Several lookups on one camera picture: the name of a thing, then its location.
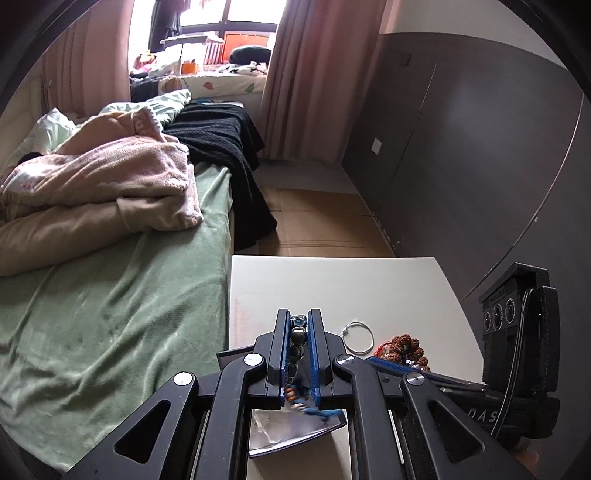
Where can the small white folding table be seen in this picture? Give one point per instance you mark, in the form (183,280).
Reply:
(196,46)

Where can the light green printed quilt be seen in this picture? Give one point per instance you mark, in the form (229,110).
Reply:
(159,104)

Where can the dark green cushion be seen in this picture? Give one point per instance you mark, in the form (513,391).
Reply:
(247,54)

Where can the white wall socket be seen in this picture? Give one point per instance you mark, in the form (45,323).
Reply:
(376,146)

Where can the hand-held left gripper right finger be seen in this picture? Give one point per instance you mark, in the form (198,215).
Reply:
(315,350)

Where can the pink fleece blanket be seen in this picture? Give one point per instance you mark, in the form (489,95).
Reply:
(111,166)

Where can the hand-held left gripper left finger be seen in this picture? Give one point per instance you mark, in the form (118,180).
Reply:
(282,350)

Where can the beige blanket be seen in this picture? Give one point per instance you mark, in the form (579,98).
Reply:
(51,235)

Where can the leaf print window seat cushion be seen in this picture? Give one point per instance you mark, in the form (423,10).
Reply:
(221,82)

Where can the black knitted blanket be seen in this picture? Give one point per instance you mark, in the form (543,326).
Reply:
(221,143)

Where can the bed with green sheet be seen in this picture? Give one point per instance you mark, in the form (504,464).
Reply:
(120,304)

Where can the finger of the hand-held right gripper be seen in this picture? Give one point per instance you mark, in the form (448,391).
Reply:
(392,367)

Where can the pink curtain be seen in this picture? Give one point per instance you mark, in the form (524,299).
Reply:
(87,55)
(309,78)

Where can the white pillow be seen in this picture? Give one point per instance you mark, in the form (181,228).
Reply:
(48,129)

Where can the orange box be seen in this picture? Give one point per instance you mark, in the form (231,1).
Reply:
(242,45)

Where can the clear plastic jewelry box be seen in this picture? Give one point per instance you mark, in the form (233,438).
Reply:
(295,434)

